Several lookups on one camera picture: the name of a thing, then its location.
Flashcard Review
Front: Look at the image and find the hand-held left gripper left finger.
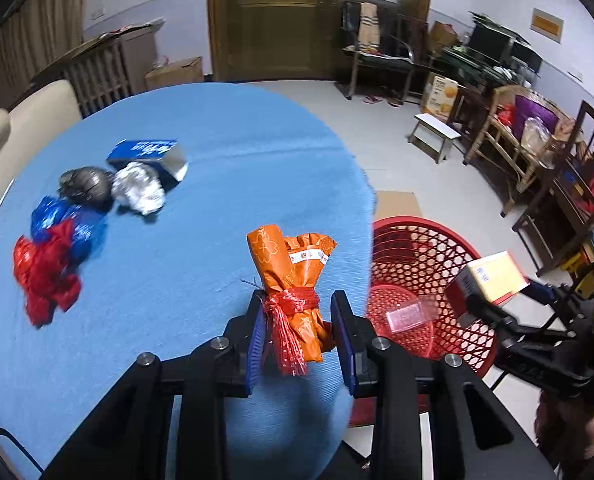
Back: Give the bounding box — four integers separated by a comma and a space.
42, 290, 268, 480

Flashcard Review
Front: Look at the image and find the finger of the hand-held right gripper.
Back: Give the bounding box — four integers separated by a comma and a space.
526, 280, 580, 322
463, 294, 528, 337

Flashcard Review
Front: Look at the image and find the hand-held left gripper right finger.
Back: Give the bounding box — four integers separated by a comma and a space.
329, 290, 548, 480

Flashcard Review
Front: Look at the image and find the yellow red box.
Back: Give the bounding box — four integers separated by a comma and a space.
446, 251, 531, 307

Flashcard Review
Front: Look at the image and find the orange plastic bag bundle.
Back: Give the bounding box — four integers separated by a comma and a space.
246, 225, 339, 378

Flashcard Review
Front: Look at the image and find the red plastic basket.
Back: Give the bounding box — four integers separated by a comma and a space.
349, 216, 498, 429

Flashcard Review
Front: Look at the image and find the white plastic bag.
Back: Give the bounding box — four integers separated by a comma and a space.
111, 161, 167, 217

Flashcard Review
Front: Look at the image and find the blue plastic bag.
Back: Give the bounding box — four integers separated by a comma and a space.
30, 196, 109, 267

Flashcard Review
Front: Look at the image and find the blue toothpaste box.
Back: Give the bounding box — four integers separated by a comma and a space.
106, 138, 189, 192

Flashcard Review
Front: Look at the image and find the red plastic bag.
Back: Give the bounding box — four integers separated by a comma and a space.
12, 220, 83, 329

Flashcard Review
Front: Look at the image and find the black plastic bag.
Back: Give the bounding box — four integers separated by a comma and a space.
57, 166, 116, 211

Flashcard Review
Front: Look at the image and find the person's right forearm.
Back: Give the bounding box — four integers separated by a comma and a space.
534, 390, 594, 480

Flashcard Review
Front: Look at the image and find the clear plastic packaging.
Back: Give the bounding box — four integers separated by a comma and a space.
384, 297, 441, 334

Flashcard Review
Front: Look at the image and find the flat cardboard sheet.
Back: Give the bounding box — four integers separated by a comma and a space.
374, 190, 424, 222

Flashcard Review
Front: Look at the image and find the light wooden armchair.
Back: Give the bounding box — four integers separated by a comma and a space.
464, 85, 578, 219

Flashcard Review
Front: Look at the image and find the dark wooden chair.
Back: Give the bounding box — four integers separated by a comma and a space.
511, 100, 594, 277

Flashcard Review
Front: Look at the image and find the purple bag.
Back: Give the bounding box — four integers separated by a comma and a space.
514, 95, 560, 142

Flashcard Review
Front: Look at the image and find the blue tablecloth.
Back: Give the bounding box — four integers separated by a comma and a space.
0, 82, 378, 480

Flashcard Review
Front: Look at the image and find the small white stool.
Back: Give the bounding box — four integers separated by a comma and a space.
407, 113, 462, 164

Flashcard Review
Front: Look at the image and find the orange printed carton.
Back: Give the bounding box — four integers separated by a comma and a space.
420, 72, 460, 121

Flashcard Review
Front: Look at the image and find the small black monitor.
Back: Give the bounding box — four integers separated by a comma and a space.
511, 41, 544, 75

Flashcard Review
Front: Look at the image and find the glass top desk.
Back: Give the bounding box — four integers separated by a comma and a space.
429, 45, 534, 107

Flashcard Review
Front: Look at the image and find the large black monitor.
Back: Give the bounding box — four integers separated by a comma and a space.
469, 23, 516, 64

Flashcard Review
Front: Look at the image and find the black metal chair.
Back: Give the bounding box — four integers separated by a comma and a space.
339, 0, 429, 107

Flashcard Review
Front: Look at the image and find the small cardboard box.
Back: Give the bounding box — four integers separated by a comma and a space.
429, 20, 459, 54

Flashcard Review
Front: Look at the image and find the brown cardboard box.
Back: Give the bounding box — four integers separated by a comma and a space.
144, 56, 204, 92

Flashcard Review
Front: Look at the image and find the striped scarf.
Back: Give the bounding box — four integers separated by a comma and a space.
359, 2, 382, 54

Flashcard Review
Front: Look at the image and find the wooden radiator cover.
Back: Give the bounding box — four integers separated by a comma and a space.
30, 21, 159, 121

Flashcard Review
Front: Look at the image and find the beige leather sofa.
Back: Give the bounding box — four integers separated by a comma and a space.
0, 79, 84, 233

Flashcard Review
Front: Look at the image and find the wooden door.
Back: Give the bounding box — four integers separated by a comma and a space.
205, 0, 436, 84

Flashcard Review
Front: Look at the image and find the beige curtain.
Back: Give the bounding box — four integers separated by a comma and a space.
0, 0, 86, 117

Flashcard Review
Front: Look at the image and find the orange wall plaque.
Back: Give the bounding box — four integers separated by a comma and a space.
530, 7, 564, 44

